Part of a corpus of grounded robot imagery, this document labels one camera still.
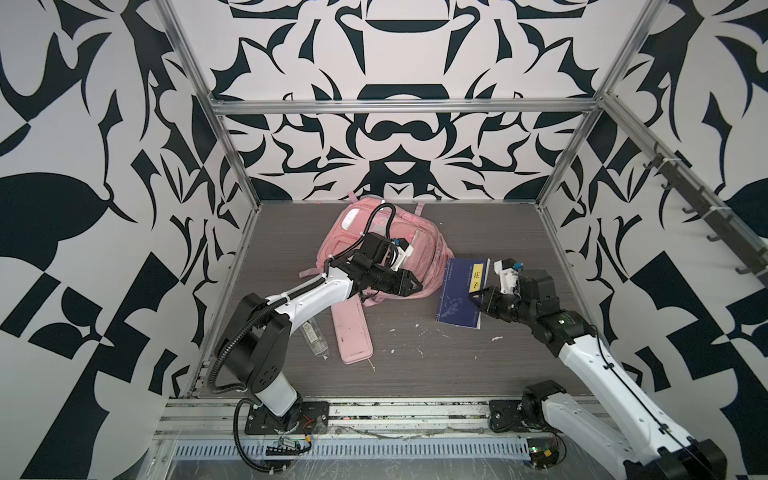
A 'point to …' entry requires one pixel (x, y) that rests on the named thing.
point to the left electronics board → (286, 442)
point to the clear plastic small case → (315, 338)
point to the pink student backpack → (432, 254)
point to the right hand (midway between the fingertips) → (470, 294)
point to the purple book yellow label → (462, 276)
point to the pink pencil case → (352, 330)
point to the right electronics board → (543, 452)
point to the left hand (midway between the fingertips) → (419, 281)
